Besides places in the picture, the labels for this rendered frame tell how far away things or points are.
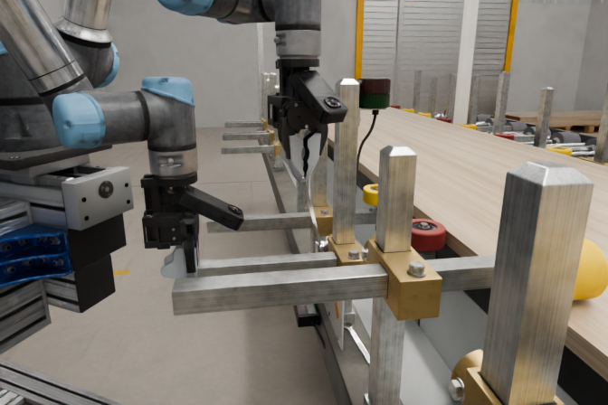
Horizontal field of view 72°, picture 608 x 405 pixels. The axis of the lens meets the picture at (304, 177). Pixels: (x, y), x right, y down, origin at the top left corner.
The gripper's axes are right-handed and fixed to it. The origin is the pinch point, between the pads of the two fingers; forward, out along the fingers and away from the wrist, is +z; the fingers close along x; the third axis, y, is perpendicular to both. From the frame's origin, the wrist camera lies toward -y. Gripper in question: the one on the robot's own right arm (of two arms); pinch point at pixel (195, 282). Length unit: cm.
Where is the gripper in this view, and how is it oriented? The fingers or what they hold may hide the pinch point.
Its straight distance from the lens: 78.7
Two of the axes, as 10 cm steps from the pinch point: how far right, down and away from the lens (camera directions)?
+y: -9.9, 0.4, -1.5
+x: 1.6, 2.6, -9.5
